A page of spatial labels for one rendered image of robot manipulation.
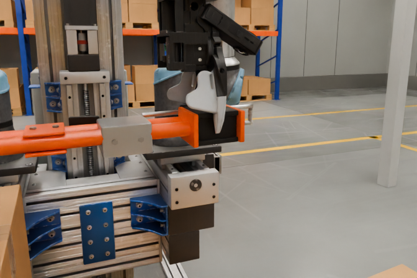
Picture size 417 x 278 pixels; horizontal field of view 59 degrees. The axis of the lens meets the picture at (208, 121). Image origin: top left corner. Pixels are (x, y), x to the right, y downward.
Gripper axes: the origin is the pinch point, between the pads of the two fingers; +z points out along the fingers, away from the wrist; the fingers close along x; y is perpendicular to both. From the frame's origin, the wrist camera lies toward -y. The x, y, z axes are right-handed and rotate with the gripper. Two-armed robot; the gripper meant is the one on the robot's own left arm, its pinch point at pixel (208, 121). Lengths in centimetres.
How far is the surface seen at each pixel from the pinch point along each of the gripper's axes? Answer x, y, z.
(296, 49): -821, -617, -7
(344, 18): -814, -778, -95
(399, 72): -181, -259, 10
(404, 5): -181, -259, -46
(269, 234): -152, -110, 119
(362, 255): -105, -151, 119
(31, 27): -707, 51, -52
